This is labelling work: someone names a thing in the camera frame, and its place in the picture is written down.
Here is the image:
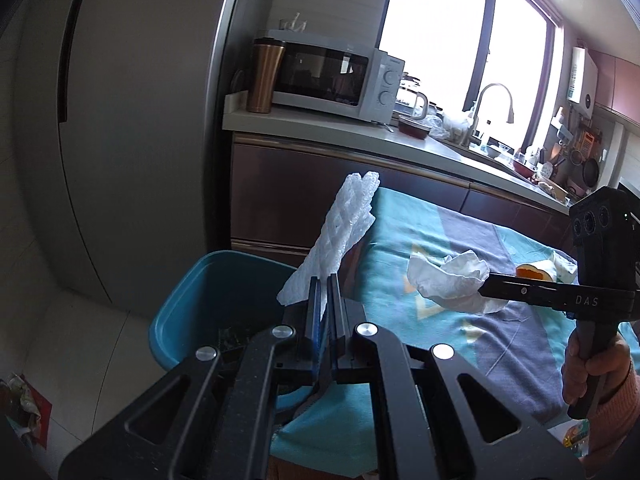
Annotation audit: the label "copper travel tumbler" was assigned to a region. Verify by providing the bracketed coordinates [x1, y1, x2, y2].
[246, 37, 287, 114]

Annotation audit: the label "glass electric kettle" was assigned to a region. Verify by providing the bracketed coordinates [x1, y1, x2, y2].
[395, 72, 430, 121]

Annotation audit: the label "clear plastic bag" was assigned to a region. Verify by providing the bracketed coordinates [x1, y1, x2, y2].
[425, 112, 451, 138]

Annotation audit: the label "kitchen window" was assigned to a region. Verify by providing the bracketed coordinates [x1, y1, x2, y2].
[377, 0, 563, 161]

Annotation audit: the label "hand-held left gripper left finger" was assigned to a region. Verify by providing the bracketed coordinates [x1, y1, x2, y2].
[59, 275, 323, 480]

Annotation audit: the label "white microwave oven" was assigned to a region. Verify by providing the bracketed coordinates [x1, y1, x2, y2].
[265, 29, 405, 123]

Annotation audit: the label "white plastic bags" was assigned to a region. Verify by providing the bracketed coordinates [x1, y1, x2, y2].
[442, 107, 476, 143]

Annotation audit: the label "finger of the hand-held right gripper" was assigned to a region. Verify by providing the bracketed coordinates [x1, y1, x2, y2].
[477, 272, 563, 313]

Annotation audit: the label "grey refrigerator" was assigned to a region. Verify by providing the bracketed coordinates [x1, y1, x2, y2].
[15, 0, 251, 306]

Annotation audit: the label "white water heater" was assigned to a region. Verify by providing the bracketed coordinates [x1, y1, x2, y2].
[565, 46, 599, 113]

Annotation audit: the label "pink wall cabinet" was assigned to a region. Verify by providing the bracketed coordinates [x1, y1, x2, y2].
[587, 50, 640, 126]

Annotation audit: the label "white tissue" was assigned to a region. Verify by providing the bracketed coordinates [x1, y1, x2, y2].
[406, 250, 506, 316]

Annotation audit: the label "brown kitchen counter cabinet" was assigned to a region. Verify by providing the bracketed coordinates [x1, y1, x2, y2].
[230, 132, 573, 261]

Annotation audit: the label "steel kitchen faucet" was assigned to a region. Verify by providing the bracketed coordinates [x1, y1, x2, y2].
[469, 82, 516, 148]

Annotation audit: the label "person's right hand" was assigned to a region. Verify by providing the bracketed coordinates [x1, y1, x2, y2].
[560, 331, 601, 408]

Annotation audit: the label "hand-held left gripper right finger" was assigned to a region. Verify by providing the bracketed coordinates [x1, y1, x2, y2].
[327, 272, 586, 480]

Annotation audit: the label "small orange peel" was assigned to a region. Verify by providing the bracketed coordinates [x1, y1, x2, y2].
[515, 262, 548, 281]

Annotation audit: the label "teal grey printed blanket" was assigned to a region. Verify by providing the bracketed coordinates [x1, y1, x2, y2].
[270, 187, 640, 471]

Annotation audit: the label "colourful printed packet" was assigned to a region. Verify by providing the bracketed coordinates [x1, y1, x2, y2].
[550, 417, 593, 458]

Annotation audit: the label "blue plastic bin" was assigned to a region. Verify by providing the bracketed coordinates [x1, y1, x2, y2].
[149, 251, 316, 411]

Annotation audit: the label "dark lidded container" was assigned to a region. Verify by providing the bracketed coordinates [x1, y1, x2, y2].
[397, 115, 432, 138]

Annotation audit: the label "person's right forearm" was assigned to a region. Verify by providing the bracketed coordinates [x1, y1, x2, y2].
[587, 355, 640, 480]

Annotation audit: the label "red paper sheet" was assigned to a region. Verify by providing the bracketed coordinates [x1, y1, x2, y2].
[20, 380, 53, 448]

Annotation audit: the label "white foam fruit net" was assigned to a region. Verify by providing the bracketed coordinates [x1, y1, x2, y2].
[277, 171, 381, 308]

